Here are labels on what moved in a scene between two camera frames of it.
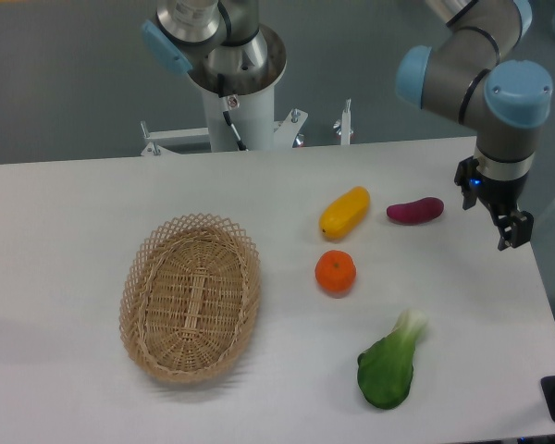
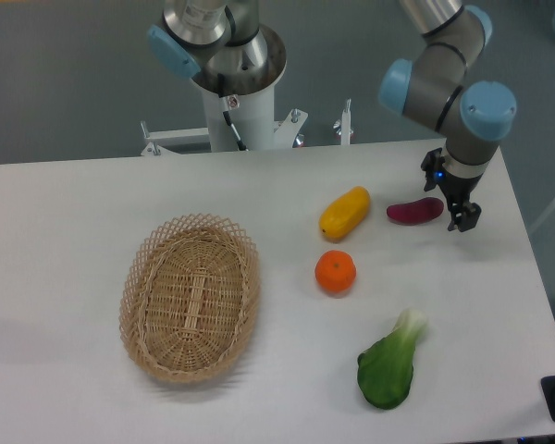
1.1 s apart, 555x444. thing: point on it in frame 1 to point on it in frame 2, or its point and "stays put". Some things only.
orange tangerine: (335, 273) stays put
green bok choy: (385, 371) stays put
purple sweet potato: (416, 212) stays put
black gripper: (501, 196) to (458, 181)
